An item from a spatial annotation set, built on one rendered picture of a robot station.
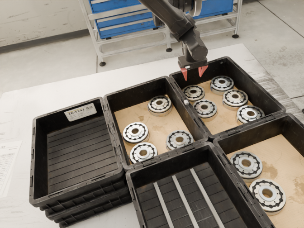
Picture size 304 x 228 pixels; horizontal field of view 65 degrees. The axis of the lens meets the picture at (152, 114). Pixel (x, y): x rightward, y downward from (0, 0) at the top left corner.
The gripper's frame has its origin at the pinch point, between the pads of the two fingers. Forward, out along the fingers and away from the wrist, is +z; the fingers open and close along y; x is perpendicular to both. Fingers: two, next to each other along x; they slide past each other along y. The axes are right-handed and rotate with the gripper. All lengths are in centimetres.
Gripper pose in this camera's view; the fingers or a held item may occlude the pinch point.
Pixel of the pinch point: (192, 76)
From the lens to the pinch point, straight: 102.8
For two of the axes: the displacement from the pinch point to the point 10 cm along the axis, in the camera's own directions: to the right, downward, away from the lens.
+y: 9.7, -2.5, 0.4
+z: 1.4, 6.8, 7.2
